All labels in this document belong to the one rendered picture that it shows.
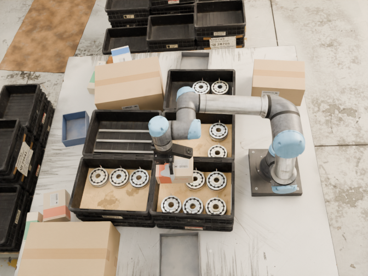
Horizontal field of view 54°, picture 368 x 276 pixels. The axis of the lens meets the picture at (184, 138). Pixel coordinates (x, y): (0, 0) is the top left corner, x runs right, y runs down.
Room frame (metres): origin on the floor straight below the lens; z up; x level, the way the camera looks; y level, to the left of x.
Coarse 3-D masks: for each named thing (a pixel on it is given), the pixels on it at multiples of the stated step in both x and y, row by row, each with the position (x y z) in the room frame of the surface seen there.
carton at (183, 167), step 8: (176, 160) 0.77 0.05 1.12; (184, 160) 0.77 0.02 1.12; (192, 160) 0.77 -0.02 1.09; (160, 168) 0.75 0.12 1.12; (176, 168) 0.74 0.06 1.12; (184, 168) 0.73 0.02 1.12; (192, 168) 0.74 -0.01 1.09; (160, 176) 0.71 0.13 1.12; (176, 176) 0.70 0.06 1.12; (184, 176) 0.69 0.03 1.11; (192, 176) 0.70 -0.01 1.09
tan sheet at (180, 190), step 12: (216, 180) 0.78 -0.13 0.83; (228, 180) 0.77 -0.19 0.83; (168, 192) 0.76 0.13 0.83; (180, 192) 0.75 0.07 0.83; (192, 192) 0.74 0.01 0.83; (204, 192) 0.72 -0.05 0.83; (216, 192) 0.71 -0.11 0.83; (228, 192) 0.70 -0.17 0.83; (204, 204) 0.66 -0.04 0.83; (228, 204) 0.64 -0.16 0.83
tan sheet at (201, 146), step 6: (204, 126) 1.11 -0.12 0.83; (228, 126) 1.09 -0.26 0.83; (204, 132) 1.08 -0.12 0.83; (228, 132) 1.05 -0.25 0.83; (204, 138) 1.04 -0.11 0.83; (210, 138) 1.03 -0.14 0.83; (228, 138) 1.01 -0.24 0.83; (180, 144) 1.03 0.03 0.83; (186, 144) 1.02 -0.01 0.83; (192, 144) 1.02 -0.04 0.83; (198, 144) 1.01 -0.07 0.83; (204, 144) 1.00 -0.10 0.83; (210, 144) 1.00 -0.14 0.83; (216, 144) 0.99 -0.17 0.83; (222, 144) 0.98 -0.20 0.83; (228, 144) 0.98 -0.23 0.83; (198, 150) 0.97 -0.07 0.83; (204, 150) 0.97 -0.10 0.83; (228, 150) 0.94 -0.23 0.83; (198, 156) 0.93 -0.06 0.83; (204, 156) 0.93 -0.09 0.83; (228, 156) 0.90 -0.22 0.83
